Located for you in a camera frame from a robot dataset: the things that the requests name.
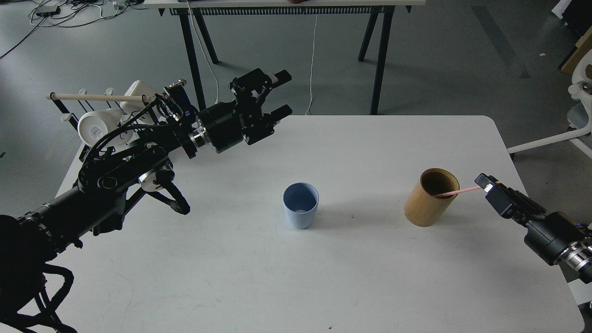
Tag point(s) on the bamboo cylinder holder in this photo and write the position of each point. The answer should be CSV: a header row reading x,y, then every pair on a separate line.
x,y
423,207

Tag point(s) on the white square cup on rack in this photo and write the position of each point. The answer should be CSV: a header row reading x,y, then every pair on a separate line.
x,y
137,89

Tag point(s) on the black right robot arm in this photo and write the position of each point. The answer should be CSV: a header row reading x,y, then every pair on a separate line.
x,y
553,237

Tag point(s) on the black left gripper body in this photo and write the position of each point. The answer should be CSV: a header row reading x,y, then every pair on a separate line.
x,y
228,124

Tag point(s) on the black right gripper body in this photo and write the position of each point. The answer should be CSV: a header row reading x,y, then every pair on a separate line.
x,y
554,237

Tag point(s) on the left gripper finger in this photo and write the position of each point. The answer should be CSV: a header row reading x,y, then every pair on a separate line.
x,y
256,85
274,118

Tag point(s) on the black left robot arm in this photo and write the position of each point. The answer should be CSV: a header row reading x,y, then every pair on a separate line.
x,y
127,163

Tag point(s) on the blue plastic cup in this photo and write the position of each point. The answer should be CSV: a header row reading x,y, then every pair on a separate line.
x,y
301,201

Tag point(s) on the wooden rack dowel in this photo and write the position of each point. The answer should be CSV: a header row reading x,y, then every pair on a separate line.
x,y
87,97

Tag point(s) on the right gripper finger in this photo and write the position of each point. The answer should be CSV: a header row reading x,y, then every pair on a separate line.
x,y
499,200
486,182

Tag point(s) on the cardboard box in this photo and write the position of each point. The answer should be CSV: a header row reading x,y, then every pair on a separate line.
x,y
581,48

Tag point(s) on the black wire cup rack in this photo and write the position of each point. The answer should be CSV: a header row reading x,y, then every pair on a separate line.
x,y
72,110

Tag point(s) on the background trestle table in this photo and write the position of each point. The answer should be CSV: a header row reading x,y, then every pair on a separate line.
x,y
191,15

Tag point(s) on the pink chopstick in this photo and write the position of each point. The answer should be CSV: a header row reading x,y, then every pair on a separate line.
x,y
456,192

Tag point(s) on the white mug on rack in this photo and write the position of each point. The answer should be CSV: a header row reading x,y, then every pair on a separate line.
x,y
94,125

